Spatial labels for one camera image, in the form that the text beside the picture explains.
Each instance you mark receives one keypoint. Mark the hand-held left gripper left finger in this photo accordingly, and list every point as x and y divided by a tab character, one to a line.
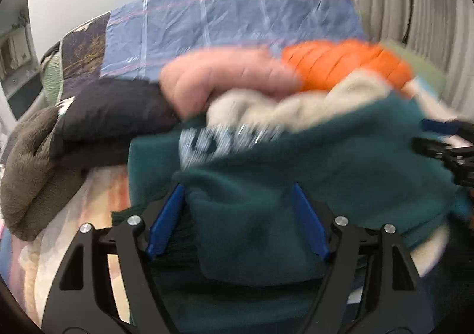
166	219

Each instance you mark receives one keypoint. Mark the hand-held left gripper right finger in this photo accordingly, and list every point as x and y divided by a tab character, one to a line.
309	223

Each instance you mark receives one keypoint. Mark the pink padded garment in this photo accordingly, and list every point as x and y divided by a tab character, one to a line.
222	78

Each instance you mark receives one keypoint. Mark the black padded jacket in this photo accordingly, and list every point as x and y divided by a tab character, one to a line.
111	123

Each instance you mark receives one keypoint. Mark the dark floral deer blanket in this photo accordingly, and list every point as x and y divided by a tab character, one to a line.
87	48

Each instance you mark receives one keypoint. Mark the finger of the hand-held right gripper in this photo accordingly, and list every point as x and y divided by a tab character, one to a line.
431	148
440	125

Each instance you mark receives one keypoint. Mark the green pillow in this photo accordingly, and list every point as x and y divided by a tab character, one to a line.
422	61
51	78

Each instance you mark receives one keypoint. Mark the dark green fleece hoodie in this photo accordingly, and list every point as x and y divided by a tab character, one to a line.
259	215

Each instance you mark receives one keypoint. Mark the brown fleece garment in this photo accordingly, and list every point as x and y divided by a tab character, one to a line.
33	171

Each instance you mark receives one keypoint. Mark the orange puffer jacket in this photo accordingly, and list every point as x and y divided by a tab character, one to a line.
344	61

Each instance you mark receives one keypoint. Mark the grey pleated curtain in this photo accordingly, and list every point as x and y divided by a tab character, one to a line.
437	22

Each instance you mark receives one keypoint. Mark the blue plaid bed sheet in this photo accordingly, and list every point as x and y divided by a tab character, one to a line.
229	22

